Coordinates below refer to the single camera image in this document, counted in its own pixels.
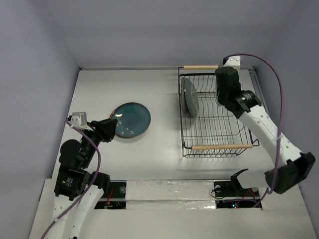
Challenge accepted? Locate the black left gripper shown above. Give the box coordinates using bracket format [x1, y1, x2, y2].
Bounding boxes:
[81, 117, 117, 166]

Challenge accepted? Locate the dark teal brown-rimmed plate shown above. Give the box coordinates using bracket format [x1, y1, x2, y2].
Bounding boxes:
[111, 102, 151, 138]

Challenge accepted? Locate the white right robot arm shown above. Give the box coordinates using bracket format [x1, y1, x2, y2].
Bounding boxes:
[215, 66, 316, 194]

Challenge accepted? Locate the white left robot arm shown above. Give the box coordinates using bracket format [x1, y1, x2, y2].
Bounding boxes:
[41, 114, 117, 239]

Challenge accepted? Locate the grey patterned plate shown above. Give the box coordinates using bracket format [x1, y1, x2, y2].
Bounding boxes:
[181, 77, 199, 118]

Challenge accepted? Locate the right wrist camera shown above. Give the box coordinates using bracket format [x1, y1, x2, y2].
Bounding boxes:
[218, 55, 241, 70]

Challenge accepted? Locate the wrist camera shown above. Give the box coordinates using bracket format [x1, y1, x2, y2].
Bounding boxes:
[218, 55, 241, 70]
[69, 112, 93, 131]

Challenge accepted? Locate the aluminium rail on table edge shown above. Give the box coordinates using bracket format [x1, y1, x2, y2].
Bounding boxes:
[249, 66, 289, 176]

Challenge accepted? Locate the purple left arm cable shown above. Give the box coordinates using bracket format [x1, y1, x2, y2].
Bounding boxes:
[39, 118, 103, 239]

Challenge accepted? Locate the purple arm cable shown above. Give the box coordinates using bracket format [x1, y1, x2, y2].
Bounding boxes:
[223, 53, 285, 209]
[39, 118, 103, 239]

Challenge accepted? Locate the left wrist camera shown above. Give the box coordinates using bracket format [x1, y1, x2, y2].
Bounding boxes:
[69, 112, 93, 131]

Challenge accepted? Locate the black wire dish rack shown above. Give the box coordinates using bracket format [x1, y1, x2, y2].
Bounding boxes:
[178, 67, 260, 157]

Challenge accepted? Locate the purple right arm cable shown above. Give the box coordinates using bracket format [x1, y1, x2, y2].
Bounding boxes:
[223, 53, 285, 209]

